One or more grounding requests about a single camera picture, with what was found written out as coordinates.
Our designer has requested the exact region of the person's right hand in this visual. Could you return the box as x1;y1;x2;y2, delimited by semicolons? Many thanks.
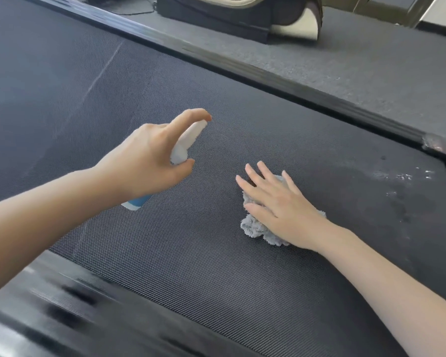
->
236;161;342;253

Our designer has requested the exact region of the person's left hand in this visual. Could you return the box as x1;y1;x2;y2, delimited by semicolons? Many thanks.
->
93;108;213;203

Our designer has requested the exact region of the grey fluffy cloth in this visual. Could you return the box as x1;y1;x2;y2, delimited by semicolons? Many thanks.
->
239;174;327;248

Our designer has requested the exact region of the white blue spray bottle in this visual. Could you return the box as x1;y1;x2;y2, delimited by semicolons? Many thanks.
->
120;119;209;212

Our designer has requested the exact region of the dark grey treadmill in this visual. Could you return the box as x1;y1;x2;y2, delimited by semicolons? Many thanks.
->
0;0;446;357

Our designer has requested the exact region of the person's left forearm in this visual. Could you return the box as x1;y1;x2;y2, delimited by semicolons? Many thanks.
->
0;169;115;303

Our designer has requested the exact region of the person's right forearm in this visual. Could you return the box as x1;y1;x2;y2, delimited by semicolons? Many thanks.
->
316;226;446;357

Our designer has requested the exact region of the beige brown massage chair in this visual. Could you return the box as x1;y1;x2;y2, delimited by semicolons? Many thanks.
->
156;0;324;44

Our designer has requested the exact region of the dark glass double door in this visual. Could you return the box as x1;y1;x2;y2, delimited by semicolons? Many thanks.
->
321;0;439;28

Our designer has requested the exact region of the black power cable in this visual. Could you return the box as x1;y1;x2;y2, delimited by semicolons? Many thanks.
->
108;0;159;16

